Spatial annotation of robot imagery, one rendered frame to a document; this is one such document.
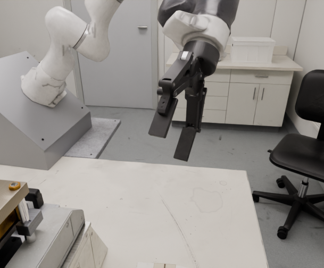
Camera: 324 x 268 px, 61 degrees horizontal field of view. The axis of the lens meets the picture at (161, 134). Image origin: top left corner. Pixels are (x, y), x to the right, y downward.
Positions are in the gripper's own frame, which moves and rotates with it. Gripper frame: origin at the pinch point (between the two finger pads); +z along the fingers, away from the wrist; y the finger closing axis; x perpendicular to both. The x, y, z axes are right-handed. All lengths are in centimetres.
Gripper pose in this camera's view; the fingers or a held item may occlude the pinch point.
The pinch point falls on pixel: (171, 143)
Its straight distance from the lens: 50.3
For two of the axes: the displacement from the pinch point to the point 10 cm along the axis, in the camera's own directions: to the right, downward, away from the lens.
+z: -3.1, 9.1, -2.6
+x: -8.9, -1.8, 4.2
